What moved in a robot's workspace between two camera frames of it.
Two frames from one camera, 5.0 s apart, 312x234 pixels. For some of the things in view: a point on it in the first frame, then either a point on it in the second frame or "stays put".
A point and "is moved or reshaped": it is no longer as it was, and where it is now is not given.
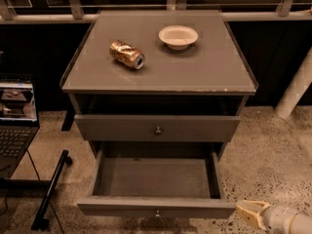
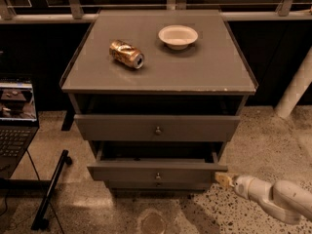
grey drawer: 158,183 is moved or reshaped
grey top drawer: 156,128 stays put
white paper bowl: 177,37 stays put
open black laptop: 19,124 stays put
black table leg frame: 51,184 stays put
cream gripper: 275,216 -> 244,185
